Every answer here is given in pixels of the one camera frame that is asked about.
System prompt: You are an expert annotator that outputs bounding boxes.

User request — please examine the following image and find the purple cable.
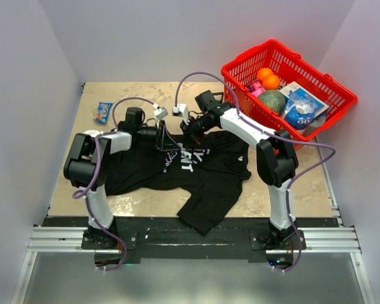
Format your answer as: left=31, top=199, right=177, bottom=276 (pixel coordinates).
left=72, top=96, right=161, bottom=272
left=174, top=71, right=337, bottom=273

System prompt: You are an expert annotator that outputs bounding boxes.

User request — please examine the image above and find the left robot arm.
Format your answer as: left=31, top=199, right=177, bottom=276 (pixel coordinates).
left=63, top=106, right=179, bottom=250

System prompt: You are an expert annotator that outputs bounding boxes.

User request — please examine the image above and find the aluminium rail frame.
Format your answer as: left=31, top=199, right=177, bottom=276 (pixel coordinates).
left=11, top=184, right=375, bottom=303

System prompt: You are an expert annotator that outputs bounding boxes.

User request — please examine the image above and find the lower orange fruit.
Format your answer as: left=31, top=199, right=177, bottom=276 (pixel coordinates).
left=262, top=74, right=281, bottom=91

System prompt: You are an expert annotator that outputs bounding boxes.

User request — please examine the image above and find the green netted melon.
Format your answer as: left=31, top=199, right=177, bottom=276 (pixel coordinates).
left=258, top=90, right=286, bottom=116

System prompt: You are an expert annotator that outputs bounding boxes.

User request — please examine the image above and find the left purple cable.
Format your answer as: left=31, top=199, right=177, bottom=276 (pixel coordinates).
left=72, top=96, right=161, bottom=272

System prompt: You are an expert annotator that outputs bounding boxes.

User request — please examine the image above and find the upper orange fruit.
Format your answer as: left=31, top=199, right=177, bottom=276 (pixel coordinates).
left=256, top=68, right=273, bottom=81

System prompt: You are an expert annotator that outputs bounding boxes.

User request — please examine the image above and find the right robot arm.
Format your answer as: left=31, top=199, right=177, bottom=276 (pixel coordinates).
left=172, top=91, right=298, bottom=249

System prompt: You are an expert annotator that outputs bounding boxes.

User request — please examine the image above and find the orange fruit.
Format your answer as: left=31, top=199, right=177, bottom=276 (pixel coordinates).
left=262, top=74, right=281, bottom=91
left=256, top=68, right=273, bottom=81

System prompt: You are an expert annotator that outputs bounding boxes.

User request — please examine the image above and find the pink be you box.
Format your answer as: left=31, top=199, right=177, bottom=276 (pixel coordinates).
left=246, top=80, right=265, bottom=98

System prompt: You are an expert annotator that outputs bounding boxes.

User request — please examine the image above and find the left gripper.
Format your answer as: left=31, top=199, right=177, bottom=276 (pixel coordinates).
left=137, top=120, right=181, bottom=151

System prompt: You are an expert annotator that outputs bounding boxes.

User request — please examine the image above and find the red plastic shopping basket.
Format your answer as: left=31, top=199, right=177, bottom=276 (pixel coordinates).
left=221, top=39, right=358, bottom=142

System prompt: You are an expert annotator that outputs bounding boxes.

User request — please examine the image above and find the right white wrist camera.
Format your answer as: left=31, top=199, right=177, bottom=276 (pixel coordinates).
left=172, top=103, right=190, bottom=125

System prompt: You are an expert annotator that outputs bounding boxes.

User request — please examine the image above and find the black printed t-shirt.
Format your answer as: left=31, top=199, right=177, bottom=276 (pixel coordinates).
left=105, top=130, right=251, bottom=235

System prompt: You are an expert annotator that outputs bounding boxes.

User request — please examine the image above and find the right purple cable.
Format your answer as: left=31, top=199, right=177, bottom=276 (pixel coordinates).
left=174, top=71, right=337, bottom=273

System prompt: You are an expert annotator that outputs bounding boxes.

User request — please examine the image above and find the blue candy packet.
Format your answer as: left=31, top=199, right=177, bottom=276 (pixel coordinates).
left=93, top=102, right=113, bottom=125

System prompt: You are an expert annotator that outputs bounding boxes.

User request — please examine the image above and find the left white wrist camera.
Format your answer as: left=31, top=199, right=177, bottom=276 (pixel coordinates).
left=154, top=106, right=168, bottom=120

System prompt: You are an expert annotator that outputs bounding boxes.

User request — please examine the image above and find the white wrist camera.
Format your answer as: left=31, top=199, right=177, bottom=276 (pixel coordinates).
left=172, top=103, right=190, bottom=125
left=154, top=106, right=168, bottom=120

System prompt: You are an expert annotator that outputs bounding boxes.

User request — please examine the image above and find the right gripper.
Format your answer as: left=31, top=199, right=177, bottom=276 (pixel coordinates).
left=180, top=115, right=216, bottom=148

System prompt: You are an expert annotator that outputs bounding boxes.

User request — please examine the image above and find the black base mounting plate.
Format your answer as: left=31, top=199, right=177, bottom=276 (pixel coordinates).
left=42, top=217, right=340, bottom=266

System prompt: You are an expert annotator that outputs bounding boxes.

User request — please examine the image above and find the blue plastic package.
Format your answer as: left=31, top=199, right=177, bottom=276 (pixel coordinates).
left=284, top=94, right=315, bottom=131

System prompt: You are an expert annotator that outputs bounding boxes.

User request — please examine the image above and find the dark cup white lid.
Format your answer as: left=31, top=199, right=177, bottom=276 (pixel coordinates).
left=83, top=130, right=103, bottom=137

